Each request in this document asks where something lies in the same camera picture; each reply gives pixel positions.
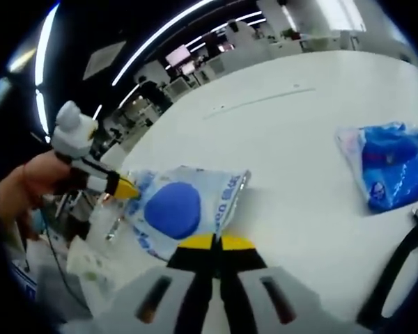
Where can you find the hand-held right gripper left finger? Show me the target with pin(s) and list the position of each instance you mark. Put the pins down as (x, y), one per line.
(195, 278)

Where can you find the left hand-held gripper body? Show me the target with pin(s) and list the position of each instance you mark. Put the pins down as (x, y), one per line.
(73, 139)

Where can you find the person's left hand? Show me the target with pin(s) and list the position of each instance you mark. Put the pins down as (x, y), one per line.
(52, 174)

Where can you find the blue tissue pack item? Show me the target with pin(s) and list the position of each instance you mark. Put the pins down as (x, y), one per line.
(386, 167)

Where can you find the clear bag with blue item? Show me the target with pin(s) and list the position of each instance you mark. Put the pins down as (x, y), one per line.
(174, 208)

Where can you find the long ceiling light strip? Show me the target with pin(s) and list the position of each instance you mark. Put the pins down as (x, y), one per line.
(160, 35)

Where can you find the pink-lit monitor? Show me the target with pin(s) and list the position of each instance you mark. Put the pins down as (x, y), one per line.
(177, 55)

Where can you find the white tabletop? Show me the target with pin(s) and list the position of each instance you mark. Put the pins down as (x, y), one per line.
(282, 156)

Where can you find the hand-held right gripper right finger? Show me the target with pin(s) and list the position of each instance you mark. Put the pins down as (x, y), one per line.
(244, 285)

